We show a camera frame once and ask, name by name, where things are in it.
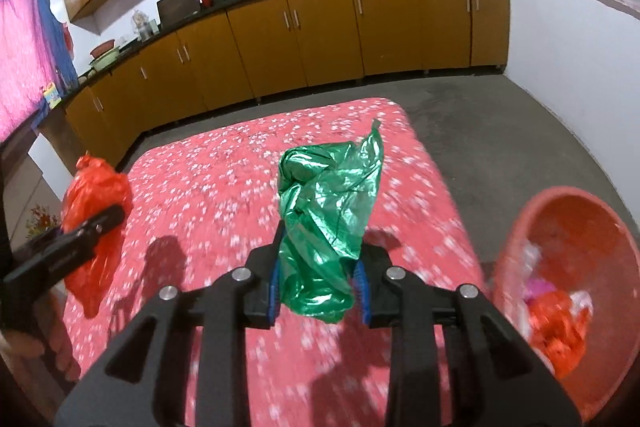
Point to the blue cloth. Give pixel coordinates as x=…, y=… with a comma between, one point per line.
x=50, y=17

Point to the clear jar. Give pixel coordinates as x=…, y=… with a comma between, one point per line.
x=140, y=27

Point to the red floral tablecloth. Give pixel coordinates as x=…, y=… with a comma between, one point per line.
x=225, y=167

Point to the pink curtain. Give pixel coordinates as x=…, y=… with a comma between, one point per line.
x=20, y=67

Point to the wooden lower kitchen cabinets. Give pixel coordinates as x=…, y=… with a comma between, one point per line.
x=320, y=27

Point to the small clear plastic bag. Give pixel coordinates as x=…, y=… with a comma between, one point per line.
x=582, y=302

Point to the dark cutting board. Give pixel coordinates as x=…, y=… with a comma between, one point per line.
x=177, y=4

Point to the red-orange plastic bag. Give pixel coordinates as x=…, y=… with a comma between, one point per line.
x=95, y=197

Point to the green bowl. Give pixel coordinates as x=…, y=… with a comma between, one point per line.
x=106, y=62

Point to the green plastic bag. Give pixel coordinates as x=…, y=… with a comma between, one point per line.
x=325, y=217

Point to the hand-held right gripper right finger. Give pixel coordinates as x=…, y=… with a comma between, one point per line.
x=361, y=297

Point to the colourful small box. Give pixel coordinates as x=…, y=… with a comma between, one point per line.
x=51, y=96

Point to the red bowl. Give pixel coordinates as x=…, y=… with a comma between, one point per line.
x=102, y=47

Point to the red plastic basket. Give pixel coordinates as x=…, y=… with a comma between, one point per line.
x=575, y=217

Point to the person's left hand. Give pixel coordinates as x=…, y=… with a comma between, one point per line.
x=55, y=347

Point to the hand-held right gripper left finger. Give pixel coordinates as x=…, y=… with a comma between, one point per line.
x=272, y=292

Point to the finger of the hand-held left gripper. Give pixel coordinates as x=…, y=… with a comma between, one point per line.
x=100, y=219

